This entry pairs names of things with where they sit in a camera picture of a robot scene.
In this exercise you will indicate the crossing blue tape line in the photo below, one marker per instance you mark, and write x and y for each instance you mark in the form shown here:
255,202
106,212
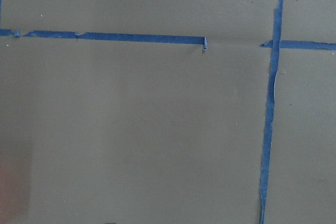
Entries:
168,39

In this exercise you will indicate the long blue tape line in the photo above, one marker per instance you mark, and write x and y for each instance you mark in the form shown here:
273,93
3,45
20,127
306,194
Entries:
270,108

